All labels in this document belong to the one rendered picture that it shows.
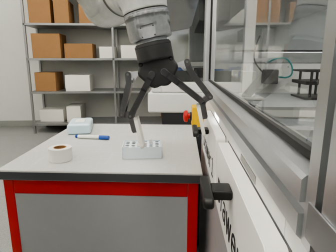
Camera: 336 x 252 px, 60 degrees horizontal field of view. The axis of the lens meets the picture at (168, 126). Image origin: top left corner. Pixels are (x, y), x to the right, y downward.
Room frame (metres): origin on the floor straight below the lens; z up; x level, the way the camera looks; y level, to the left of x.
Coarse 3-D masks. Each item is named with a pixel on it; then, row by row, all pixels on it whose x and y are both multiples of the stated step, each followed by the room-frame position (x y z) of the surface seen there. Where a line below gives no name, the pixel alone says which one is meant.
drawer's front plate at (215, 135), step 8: (208, 112) 0.75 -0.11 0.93; (208, 120) 0.65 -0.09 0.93; (208, 128) 0.64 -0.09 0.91; (216, 128) 0.56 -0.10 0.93; (208, 136) 0.63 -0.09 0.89; (216, 136) 0.50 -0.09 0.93; (224, 136) 0.50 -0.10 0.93; (208, 144) 0.63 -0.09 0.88; (216, 144) 0.50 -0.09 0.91; (216, 152) 0.50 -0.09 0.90; (208, 160) 0.61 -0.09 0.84; (216, 160) 0.50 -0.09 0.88; (208, 168) 0.61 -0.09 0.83
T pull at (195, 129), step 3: (192, 126) 0.66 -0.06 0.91; (195, 126) 0.65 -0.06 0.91; (192, 129) 0.64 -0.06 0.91; (195, 129) 0.62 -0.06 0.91; (198, 129) 0.63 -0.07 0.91; (207, 129) 0.63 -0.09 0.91; (192, 132) 0.63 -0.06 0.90; (195, 132) 0.61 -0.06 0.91; (198, 132) 0.63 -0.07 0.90; (207, 132) 0.63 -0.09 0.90; (195, 135) 0.61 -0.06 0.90
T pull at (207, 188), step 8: (200, 176) 0.36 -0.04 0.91; (200, 184) 0.35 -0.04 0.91; (208, 184) 0.33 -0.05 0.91; (216, 184) 0.34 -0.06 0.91; (224, 184) 0.34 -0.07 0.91; (208, 192) 0.31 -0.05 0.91; (216, 192) 0.32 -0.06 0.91; (224, 192) 0.32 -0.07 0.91; (208, 200) 0.29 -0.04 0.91; (208, 208) 0.29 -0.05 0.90
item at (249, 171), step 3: (240, 153) 0.37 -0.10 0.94; (240, 156) 0.37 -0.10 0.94; (240, 159) 0.37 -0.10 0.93; (243, 159) 0.35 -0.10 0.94; (243, 162) 0.35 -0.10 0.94; (246, 162) 0.33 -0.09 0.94; (246, 165) 0.33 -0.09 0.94; (246, 168) 0.33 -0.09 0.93; (249, 168) 0.31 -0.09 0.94; (249, 171) 0.31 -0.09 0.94; (249, 174) 0.31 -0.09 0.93; (252, 174) 0.30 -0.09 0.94; (252, 177) 0.30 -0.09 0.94; (255, 177) 0.29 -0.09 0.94; (252, 180) 0.30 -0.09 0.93; (255, 180) 0.29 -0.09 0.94
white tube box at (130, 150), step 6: (126, 144) 0.90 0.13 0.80; (132, 144) 0.90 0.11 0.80; (150, 144) 0.91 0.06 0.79; (156, 144) 0.91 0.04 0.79; (126, 150) 0.86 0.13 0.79; (132, 150) 0.87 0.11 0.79; (138, 150) 0.87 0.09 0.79; (144, 150) 0.87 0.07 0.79; (150, 150) 0.87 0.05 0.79; (156, 150) 0.87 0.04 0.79; (126, 156) 0.86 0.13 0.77; (132, 156) 0.87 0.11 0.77; (138, 156) 0.87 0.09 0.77; (144, 156) 0.87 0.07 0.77; (150, 156) 0.87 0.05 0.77; (156, 156) 0.87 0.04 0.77
